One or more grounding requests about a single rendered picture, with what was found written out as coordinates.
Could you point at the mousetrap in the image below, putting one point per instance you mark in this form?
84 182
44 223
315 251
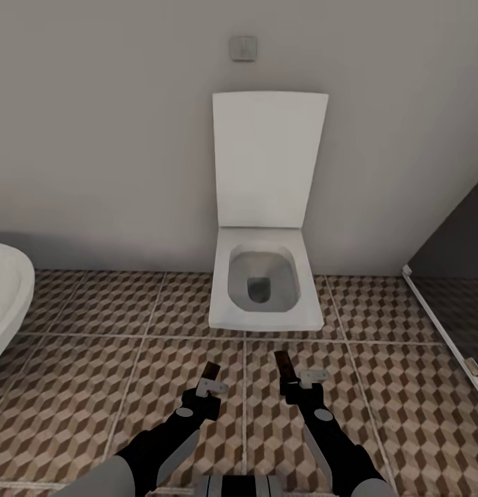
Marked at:
285 366
211 371

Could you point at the robot trunk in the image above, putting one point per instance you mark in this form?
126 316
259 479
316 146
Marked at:
238 486

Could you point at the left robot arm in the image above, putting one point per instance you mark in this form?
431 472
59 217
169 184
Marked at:
152 456

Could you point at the bathtub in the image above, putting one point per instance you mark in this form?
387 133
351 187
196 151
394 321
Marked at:
17 281

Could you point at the hook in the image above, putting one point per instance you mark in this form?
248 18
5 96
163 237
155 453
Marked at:
243 48

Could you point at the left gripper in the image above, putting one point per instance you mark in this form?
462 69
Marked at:
210 404

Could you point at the toilet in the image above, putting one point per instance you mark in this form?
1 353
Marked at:
266 146

